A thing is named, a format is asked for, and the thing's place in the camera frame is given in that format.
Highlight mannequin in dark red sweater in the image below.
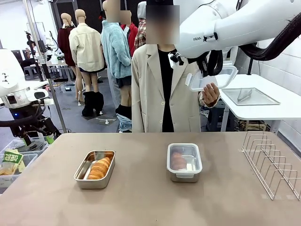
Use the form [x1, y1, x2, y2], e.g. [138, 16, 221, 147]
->
[57, 12, 76, 67]

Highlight flat metal tray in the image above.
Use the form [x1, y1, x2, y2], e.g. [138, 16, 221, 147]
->
[222, 87, 281, 106]

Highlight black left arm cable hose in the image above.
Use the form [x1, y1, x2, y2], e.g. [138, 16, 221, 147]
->
[0, 119, 26, 129]

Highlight silver stand pole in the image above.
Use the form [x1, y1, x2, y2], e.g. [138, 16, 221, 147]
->
[41, 63, 68, 134]

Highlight mannequin floor base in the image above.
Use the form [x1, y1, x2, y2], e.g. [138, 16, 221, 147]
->
[95, 117, 118, 125]

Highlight person in beige coat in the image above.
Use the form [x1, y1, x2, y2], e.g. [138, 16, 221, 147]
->
[131, 0, 222, 133]

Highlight clear plastic snap lid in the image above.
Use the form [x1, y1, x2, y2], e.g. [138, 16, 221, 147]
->
[185, 65, 239, 93]
[166, 143, 203, 179]

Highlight mannequin in light blue fleece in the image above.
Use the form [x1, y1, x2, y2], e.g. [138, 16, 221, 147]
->
[100, 0, 133, 113]

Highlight person's right forearm beige sleeve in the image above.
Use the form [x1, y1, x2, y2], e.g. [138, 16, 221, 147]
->
[131, 91, 145, 133]

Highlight clear plastic bin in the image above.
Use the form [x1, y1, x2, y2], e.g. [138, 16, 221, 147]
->
[0, 152, 39, 189]
[4, 137, 50, 155]

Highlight mannequin in plaid shirt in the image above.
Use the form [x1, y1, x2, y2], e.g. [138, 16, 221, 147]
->
[134, 1, 148, 50]

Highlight person's left hand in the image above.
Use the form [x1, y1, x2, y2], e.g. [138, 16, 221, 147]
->
[202, 82, 222, 108]

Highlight mannequin in red jacket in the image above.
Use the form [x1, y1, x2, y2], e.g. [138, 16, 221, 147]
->
[120, 9, 139, 57]

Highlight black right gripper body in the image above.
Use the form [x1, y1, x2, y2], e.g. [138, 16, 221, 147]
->
[197, 54, 210, 77]

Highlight rectangular steel container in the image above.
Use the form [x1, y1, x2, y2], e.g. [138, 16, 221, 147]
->
[73, 150, 116, 190]
[167, 144, 202, 183]

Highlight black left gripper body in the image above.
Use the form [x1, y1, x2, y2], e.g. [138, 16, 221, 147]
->
[8, 101, 51, 136]

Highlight white side table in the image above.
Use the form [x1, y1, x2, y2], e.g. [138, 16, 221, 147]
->
[220, 73, 301, 135]

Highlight metal tongs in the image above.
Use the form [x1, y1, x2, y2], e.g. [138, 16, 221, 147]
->
[237, 89, 253, 102]

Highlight metal wire lid rack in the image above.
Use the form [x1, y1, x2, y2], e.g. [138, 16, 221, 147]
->
[241, 131, 301, 201]

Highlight green snack bag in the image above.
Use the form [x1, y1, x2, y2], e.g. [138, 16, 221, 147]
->
[1, 149, 24, 175]

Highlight crumpled blue jeans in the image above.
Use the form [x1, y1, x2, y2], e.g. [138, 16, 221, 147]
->
[116, 105, 133, 133]

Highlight golden croissant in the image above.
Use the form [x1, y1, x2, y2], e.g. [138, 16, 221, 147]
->
[171, 152, 188, 170]
[87, 156, 112, 180]

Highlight black fur boot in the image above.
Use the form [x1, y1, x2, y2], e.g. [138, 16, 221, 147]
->
[81, 91, 96, 117]
[93, 91, 105, 115]

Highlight mannequin in cream jacket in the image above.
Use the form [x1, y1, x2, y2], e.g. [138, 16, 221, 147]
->
[68, 8, 106, 106]

